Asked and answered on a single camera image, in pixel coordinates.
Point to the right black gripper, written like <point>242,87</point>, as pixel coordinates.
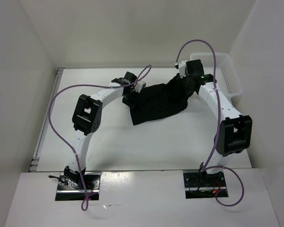
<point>187,75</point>

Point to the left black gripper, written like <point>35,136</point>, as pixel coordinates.
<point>130,103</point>

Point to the black shorts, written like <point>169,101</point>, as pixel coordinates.
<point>158,101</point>

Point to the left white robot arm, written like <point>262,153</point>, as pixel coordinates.
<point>87,119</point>

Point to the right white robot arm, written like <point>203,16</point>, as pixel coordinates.
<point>234,129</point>

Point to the white plastic basket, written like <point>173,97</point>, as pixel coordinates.
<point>226,75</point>

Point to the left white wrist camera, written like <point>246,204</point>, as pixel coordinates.
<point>139,86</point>

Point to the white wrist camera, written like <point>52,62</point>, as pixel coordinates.
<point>181,67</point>
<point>139,86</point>

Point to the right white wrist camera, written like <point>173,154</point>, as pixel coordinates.
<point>181,67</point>

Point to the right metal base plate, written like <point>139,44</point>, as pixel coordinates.
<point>203,185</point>

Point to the metal base plate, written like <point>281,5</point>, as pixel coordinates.
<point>203,185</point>
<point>67,192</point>

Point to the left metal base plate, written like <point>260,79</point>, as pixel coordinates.
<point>67,192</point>

